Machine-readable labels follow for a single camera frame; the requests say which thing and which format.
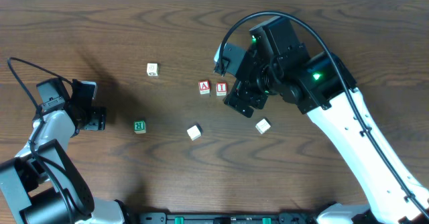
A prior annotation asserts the plain block with black drawing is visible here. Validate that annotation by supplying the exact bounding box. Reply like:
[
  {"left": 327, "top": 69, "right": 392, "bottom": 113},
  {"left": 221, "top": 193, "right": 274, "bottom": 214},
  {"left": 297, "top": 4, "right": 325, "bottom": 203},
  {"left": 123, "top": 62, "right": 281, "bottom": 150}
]
[{"left": 147, "top": 63, "right": 159, "bottom": 76}]

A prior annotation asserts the green letter R block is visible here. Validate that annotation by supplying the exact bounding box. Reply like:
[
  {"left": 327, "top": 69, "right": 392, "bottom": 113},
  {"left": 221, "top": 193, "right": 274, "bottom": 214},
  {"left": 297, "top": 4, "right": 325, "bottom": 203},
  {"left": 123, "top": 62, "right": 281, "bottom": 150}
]
[{"left": 133, "top": 120, "right": 147, "bottom": 134}]

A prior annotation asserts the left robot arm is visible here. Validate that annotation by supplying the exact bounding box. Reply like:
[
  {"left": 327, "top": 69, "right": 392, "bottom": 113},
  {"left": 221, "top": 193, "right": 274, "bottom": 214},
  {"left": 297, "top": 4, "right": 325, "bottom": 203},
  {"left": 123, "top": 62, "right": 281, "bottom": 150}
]
[{"left": 1, "top": 78, "right": 127, "bottom": 223}]

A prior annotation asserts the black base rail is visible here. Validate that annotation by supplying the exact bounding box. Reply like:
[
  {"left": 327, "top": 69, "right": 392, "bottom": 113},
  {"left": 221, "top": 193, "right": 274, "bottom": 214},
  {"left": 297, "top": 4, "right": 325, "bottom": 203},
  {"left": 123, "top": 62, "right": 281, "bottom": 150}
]
[{"left": 137, "top": 213, "right": 317, "bottom": 224}]

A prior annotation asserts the plain wooden block centre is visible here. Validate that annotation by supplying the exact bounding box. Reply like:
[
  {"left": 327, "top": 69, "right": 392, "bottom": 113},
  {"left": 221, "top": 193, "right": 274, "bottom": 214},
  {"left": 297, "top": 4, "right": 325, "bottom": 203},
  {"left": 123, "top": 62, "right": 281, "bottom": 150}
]
[{"left": 187, "top": 125, "right": 202, "bottom": 141}]

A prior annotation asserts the plain wooden block right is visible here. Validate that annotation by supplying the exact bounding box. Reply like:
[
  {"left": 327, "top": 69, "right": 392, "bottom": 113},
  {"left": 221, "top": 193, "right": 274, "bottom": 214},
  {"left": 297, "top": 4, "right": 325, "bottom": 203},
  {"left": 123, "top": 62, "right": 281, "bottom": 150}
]
[{"left": 255, "top": 118, "right": 271, "bottom": 134}]

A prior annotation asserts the plain wooden block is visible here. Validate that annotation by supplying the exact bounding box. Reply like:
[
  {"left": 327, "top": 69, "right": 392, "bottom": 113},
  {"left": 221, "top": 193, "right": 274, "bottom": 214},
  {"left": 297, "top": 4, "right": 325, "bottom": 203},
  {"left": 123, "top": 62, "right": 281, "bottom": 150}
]
[
  {"left": 255, "top": 118, "right": 271, "bottom": 134},
  {"left": 187, "top": 125, "right": 202, "bottom": 141}
]

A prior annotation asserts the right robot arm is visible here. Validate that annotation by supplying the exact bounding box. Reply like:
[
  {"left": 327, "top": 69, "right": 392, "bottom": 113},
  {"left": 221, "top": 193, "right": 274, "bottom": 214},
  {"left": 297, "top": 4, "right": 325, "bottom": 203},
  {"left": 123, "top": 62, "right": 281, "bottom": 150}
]
[{"left": 214, "top": 11, "right": 428, "bottom": 223}]

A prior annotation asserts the red letter A block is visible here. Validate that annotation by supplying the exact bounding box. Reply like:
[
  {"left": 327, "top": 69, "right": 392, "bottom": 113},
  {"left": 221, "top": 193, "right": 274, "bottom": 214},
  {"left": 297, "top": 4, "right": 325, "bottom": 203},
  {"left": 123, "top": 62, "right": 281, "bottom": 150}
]
[{"left": 198, "top": 80, "right": 210, "bottom": 95}]

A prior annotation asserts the red letter I block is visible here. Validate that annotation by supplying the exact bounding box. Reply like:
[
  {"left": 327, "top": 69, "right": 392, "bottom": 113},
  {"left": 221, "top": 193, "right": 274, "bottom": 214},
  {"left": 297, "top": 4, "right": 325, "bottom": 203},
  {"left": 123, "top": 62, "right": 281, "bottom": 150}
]
[{"left": 216, "top": 82, "right": 227, "bottom": 97}]

